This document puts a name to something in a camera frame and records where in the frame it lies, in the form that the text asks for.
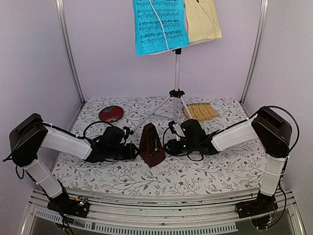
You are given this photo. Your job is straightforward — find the dark red wooden metronome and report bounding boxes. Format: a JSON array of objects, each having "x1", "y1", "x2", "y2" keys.
[{"x1": 139, "y1": 123, "x2": 165, "y2": 167}]

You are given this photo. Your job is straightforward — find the woven bamboo tray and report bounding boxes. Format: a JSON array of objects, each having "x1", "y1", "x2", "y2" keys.
[{"x1": 182, "y1": 103, "x2": 219, "y2": 122}]

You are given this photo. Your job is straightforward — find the white tripod music stand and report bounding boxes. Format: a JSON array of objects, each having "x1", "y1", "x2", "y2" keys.
[{"x1": 130, "y1": 48, "x2": 193, "y2": 135}]

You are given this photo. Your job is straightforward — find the left aluminium frame post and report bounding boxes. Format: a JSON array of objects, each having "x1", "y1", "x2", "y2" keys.
[{"x1": 55, "y1": 0, "x2": 86, "y2": 105}]

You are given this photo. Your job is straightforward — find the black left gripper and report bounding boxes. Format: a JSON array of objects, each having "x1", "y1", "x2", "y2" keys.
[{"x1": 107, "y1": 143, "x2": 140, "y2": 160}]

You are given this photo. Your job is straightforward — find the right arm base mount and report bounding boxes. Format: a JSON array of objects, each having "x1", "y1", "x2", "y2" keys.
[{"x1": 235, "y1": 191, "x2": 287, "y2": 231}]

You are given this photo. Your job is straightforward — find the right aluminium frame post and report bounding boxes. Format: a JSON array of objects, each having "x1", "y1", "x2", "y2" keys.
[{"x1": 240, "y1": 0, "x2": 269, "y2": 106}]

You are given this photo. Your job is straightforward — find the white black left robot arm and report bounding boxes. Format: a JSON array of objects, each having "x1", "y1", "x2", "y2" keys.
[{"x1": 4, "y1": 113, "x2": 139, "y2": 212}]

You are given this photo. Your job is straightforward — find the aluminium frame post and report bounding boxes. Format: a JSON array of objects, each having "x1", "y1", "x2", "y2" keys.
[
  {"x1": 55, "y1": 0, "x2": 86, "y2": 105},
  {"x1": 240, "y1": 0, "x2": 269, "y2": 106}
]

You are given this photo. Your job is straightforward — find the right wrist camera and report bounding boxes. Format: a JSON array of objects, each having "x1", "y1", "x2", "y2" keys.
[{"x1": 168, "y1": 121, "x2": 185, "y2": 141}]

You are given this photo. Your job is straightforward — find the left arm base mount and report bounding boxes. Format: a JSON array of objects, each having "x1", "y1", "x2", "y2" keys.
[{"x1": 47, "y1": 192, "x2": 90, "y2": 218}]

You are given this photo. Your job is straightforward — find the red floral round box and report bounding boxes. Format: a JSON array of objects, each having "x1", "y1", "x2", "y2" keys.
[{"x1": 99, "y1": 105, "x2": 124, "y2": 122}]

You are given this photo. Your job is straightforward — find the front aluminium rail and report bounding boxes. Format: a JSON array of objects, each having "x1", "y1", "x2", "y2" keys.
[{"x1": 21, "y1": 188, "x2": 306, "y2": 235}]

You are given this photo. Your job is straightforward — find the blue sheet music page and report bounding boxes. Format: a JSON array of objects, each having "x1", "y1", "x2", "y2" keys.
[{"x1": 133, "y1": 0, "x2": 190, "y2": 56}]

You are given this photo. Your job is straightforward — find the yellow paper sheet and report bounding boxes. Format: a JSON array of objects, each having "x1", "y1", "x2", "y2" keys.
[{"x1": 184, "y1": 0, "x2": 222, "y2": 43}]

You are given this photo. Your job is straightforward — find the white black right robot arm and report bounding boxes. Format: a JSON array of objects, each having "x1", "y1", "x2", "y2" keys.
[{"x1": 163, "y1": 105, "x2": 297, "y2": 213}]

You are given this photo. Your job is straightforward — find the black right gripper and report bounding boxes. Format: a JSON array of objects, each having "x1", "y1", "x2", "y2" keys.
[{"x1": 163, "y1": 139, "x2": 198, "y2": 156}]

